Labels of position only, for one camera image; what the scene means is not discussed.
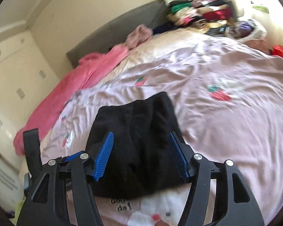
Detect black long-sleeve sweater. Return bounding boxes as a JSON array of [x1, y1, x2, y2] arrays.
[[86, 92, 184, 199]]

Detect white bag of clothes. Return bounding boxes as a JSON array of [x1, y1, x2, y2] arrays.
[[225, 19, 267, 43]]

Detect pile of folded clothes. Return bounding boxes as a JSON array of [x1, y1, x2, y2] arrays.
[[167, 0, 238, 27]]

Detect right hand thumb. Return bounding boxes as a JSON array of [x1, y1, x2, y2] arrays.
[[154, 219, 172, 226]]

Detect cream wardrobe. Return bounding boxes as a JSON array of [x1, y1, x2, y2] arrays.
[[0, 21, 61, 170]]

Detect lilac strawberry bed cover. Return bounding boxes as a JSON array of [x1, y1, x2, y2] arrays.
[[41, 37, 283, 224]]

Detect pink quilt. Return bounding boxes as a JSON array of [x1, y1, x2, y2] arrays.
[[13, 44, 129, 156]]

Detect cream bed sheet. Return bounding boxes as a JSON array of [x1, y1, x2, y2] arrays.
[[101, 29, 210, 83]]

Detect grey padded headboard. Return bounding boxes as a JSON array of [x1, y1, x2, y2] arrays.
[[66, 0, 169, 68]]

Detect dusty pink fluffy garment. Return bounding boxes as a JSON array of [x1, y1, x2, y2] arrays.
[[125, 24, 153, 50]]

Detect dark navy garment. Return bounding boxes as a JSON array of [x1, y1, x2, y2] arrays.
[[152, 21, 178, 35]]

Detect red plastic bag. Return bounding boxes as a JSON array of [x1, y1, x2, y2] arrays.
[[271, 45, 283, 58]]

